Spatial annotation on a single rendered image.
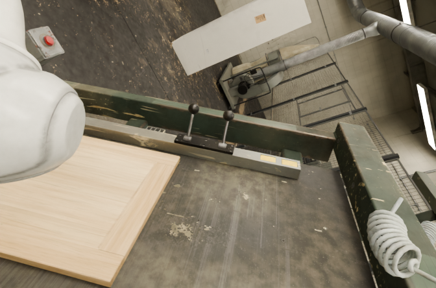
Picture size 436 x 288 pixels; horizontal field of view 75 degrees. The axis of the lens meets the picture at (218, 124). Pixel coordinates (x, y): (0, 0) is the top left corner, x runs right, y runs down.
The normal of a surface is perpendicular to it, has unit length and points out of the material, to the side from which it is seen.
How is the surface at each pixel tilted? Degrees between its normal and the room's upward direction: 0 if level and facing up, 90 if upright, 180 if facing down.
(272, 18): 90
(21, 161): 63
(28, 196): 57
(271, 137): 90
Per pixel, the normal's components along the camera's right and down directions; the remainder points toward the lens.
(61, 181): 0.12, -0.88
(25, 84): 0.50, -0.59
